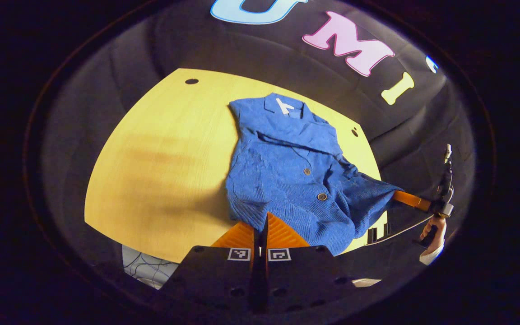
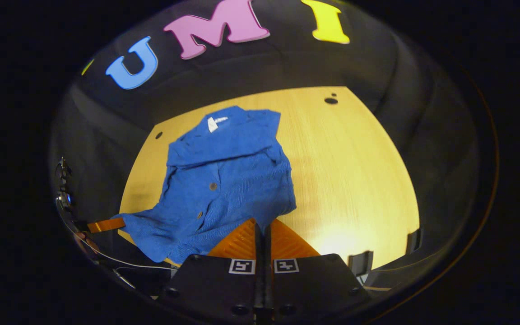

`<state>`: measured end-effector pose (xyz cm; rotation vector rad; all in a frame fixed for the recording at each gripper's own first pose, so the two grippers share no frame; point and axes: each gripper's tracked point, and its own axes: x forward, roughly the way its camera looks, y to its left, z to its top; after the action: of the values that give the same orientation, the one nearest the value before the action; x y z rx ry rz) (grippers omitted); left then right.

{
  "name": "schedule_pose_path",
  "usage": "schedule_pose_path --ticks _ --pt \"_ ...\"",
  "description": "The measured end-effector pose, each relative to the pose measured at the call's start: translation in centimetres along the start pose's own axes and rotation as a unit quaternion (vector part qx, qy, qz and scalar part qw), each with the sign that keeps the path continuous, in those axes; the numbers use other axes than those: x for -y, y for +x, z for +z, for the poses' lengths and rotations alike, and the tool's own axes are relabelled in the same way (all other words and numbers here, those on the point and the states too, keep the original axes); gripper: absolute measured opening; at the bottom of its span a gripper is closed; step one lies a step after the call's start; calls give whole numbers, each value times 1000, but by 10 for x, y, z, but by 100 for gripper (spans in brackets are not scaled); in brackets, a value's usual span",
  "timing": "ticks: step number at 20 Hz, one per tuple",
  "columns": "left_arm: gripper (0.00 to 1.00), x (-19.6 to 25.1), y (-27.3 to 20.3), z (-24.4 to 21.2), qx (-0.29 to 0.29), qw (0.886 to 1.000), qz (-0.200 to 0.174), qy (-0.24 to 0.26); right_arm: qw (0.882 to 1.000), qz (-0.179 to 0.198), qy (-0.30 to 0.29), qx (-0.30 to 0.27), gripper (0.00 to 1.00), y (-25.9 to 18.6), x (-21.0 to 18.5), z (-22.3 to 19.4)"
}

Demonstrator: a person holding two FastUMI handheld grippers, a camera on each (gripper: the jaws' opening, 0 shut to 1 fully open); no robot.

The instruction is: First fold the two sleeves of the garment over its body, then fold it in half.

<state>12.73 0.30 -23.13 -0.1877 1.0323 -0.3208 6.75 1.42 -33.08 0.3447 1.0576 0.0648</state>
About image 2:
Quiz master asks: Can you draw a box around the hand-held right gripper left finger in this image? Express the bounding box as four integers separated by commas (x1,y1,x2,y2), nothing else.
158,218,263,323

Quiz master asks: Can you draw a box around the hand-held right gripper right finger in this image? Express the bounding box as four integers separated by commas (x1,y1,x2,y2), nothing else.
265,219,371,323

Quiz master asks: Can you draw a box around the blue button shirt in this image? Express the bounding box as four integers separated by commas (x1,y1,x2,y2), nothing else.
118,106,297,264

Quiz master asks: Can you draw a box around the black backdrop cloth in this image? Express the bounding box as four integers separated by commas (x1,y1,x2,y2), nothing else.
48,0,497,289

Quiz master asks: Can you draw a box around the white cable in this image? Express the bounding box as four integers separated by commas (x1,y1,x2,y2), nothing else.
64,217,180,289

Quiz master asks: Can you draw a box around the black table edge bracket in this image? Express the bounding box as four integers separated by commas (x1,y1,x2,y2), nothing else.
348,251,374,277
406,228,424,255

